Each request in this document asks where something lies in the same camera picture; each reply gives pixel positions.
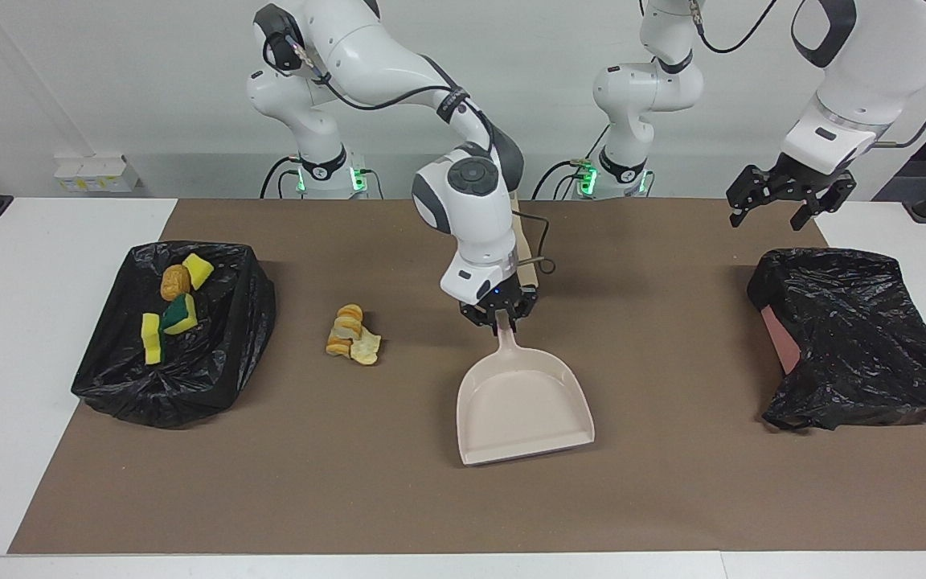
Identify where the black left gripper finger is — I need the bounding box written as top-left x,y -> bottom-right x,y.
790,181 -> 856,232
727,165 -> 781,228

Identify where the beige hand brush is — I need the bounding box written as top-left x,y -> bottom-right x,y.
510,197 -> 540,290

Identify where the beige plastic dustpan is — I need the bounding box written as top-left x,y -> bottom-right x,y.
457,310 -> 596,467

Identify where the pale bread piece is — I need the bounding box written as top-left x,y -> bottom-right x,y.
349,330 -> 382,367

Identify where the golden croissant piece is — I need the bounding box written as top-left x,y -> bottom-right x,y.
326,304 -> 365,358

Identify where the yellow sponge piece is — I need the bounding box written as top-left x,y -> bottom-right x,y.
182,253 -> 215,290
161,293 -> 199,335
141,313 -> 166,365

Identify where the brown bread roll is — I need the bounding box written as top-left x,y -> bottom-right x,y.
160,264 -> 192,302

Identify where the black trash bag bin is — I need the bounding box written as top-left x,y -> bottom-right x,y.
71,240 -> 277,429

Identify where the black bag over pink box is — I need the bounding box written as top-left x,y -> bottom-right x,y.
746,248 -> 926,433

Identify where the pink box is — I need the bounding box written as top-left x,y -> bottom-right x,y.
760,306 -> 803,376

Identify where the brown table mat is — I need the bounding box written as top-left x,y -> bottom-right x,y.
7,199 -> 926,556

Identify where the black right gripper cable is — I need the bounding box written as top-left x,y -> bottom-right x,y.
266,16 -> 558,276

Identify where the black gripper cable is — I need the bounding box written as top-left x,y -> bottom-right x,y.
266,16 -> 558,276
688,0 -> 926,150

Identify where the black arm base cable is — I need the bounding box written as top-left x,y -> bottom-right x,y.
260,157 -> 303,199
531,159 -> 592,199

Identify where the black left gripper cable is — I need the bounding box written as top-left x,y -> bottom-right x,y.
688,0 -> 926,150

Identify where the white wall power box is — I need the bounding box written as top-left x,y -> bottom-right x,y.
55,155 -> 141,194

